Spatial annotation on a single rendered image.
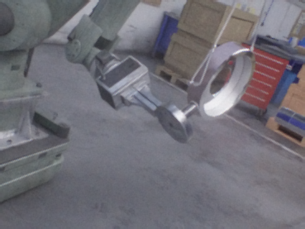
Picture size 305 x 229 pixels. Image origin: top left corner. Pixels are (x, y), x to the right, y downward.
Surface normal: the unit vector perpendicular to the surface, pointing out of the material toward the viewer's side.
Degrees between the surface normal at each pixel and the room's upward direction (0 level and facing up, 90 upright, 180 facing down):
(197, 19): 90
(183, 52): 90
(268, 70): 90
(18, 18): 90
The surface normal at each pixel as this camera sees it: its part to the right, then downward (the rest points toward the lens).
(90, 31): -0.59, -0.10
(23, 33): -0.18, 0.26
